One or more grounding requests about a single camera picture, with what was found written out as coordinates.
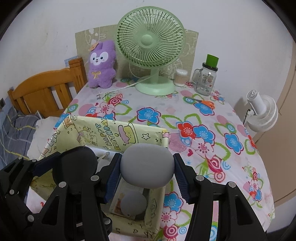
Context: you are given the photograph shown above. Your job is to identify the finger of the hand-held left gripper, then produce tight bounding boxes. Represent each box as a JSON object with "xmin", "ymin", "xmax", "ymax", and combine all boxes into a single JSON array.
[
  {"xmin": 103, "ymin": 217, "xmax": 114, "ymax": 234},
  {"xmin": 0, "ymin": 154, "xmax": 55, "ymax": 224}
]

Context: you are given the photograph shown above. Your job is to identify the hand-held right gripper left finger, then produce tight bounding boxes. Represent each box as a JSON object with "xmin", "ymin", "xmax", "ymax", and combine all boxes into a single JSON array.
[{"xmin": 35, "ymin": 153, "xmax": 122, "ymax": 241}]

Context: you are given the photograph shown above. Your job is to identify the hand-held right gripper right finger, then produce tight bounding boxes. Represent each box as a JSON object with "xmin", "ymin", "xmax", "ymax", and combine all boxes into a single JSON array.
[{"xmin": 173, "ymin": 153, "xmax": 266, "ymax": 241}]

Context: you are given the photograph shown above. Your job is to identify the white rounded case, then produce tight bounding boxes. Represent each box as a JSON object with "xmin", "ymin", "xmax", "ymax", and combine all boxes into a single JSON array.
[{"xmin": 121, "ymin": 191, "xmax": 148, "ymax": 217}]

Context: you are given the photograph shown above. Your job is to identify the lilac oval case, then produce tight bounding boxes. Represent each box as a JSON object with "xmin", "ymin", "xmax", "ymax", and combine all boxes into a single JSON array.
[{"xmin": 120, "ymin": 143, "xmax": 175, "ymax": 188}]

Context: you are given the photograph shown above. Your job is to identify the yellow printed storage box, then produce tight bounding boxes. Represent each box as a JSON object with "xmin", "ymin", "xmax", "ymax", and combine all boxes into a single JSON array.
[{"xmin": 38, "ymin": 115, "xmax": 170, "ymax": 239}]

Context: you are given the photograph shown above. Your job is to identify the floral tablecloth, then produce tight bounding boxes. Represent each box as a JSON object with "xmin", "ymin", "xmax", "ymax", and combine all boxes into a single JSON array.
[{"xmin": 25, "ymin": 77, "xmax": 275, "ymax": 241}]

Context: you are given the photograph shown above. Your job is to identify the plaid blanket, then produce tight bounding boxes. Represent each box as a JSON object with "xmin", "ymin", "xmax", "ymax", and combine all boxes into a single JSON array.
[{"xmin": 0, "ymin": 108, "xmax": 43, "ymax": 167}]

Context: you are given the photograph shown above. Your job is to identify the wooden headboard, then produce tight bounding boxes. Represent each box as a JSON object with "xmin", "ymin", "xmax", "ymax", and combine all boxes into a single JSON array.
[{"xmin": 7, "ymin": 58, "xmax": 88, "ymax": 118}]

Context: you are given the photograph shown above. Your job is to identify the glass mug with green lid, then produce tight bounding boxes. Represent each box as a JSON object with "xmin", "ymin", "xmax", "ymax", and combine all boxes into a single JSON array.
[{"xmin": 191, "ymin": 54, "xmax": 220, "ymax": 96}]

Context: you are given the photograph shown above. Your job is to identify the cotton swab jar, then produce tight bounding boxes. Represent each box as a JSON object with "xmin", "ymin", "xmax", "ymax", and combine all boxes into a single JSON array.
[{"xmin": 174, "ymin": 69, "xmax": 188, "ymax": 87}]

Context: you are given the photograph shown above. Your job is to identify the purple plush toy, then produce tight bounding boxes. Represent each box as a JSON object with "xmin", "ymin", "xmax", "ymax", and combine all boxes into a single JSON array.
[{"xmin": 87, "ymin": 40, "xmax": 117, "ymax": 89}]

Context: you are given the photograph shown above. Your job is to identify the white clip fan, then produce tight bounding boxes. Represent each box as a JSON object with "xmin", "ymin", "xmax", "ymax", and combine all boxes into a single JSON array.
[{"xmin": 245, "ymin": 90, "xmax": 278, "ymax": 132}]

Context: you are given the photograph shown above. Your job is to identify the beige door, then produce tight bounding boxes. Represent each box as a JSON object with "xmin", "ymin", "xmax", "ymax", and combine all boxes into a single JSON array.
[{"xmin": 253, "ymin": 62, "xmax": 296, "ymax": 204}]

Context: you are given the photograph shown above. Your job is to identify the green desk fan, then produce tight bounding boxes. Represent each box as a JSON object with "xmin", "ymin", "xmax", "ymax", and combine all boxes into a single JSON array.
[{"xmin": 116, "ymin": 6, "xmax": 186, "ymax": 95}]

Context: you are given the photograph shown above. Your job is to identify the orange-handled scissors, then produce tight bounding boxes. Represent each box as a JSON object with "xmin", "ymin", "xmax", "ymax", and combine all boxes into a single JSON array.
[{"xmin": 185, "ymin": 96, "xmax": 214, "ymax": 109}]

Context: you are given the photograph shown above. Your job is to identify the white fan cable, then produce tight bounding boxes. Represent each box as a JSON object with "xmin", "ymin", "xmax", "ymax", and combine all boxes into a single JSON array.
[{"xmin": 114, "ymin": 77, "xmax": 148, "ymax": 90}]

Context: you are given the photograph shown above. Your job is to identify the blue patterned wall sticker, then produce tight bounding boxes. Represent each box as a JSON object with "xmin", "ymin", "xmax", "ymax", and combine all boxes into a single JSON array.
[{"xmin": 63, "ymin": 56, "xmax": 79, "ymax": 67}]

